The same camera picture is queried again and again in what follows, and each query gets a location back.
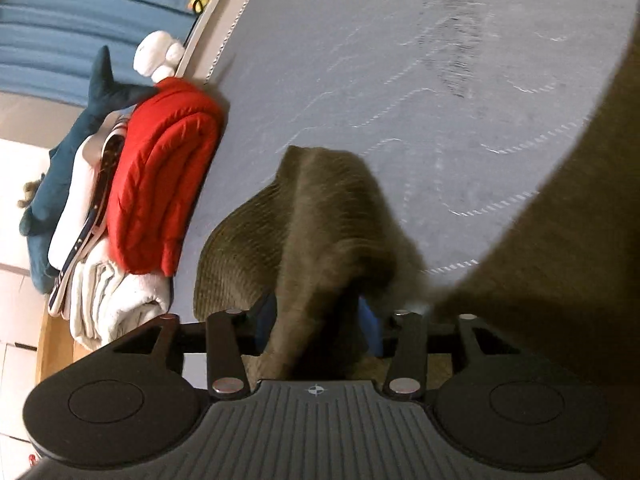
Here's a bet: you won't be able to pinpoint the blue shark plush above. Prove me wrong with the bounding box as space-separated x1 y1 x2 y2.
19 46 157 294

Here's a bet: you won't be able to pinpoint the white wardrobe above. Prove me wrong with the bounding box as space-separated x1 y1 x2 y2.
0 136 52 461

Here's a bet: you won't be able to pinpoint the olive corduroy pants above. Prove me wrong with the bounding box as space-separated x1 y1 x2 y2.
192 35 640 461

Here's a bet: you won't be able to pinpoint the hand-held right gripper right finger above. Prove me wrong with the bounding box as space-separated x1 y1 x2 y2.
359 299 524 402

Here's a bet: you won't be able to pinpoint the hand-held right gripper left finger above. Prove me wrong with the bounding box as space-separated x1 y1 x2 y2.
111 294 279 402

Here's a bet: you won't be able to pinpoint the blue curtain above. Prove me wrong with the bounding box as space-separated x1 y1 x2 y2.
0 0 199 107

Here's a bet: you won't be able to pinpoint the white cloth navy trim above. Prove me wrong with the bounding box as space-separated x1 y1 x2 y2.
47 115 132 319

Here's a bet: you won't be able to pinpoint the white folded blanket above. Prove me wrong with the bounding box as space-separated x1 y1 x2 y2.
67 245 174 352

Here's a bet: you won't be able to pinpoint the white plush toy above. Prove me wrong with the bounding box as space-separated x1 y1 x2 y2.
133 31 187 82

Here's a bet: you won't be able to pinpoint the red knit sweater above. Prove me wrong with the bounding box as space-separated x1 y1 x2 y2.
106 77 224 277

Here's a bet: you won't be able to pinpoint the brown plush toy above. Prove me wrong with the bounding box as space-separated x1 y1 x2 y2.
17 175 47 211

